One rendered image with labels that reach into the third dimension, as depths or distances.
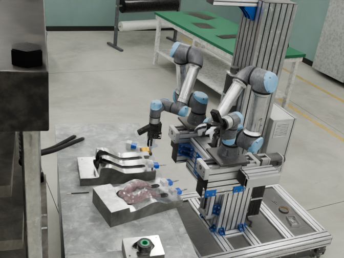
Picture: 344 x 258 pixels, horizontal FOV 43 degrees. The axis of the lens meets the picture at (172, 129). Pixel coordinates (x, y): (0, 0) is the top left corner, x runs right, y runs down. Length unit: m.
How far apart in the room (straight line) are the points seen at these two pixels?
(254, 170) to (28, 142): 1.86
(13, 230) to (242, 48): 1.88
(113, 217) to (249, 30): 1.45
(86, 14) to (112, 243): 7.22
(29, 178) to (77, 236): 1.03
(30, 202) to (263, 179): 1.78
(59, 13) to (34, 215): 7.68
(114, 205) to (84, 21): 7.03
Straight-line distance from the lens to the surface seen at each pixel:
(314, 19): 9.12
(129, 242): 2.39
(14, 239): 1.80
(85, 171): 2.93
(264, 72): 2.62
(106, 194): 2.65
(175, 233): 2.59
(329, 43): 8.41
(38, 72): 1.33
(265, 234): 3.71
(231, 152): 2.88
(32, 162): 1.51
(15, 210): 1.93
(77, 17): 9.24
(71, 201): 2.77
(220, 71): 6.98
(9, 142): 1.90
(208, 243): 3.48
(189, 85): 2.92
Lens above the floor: 2.47
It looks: 27 degrees down
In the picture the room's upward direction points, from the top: 8 degrees clockwise
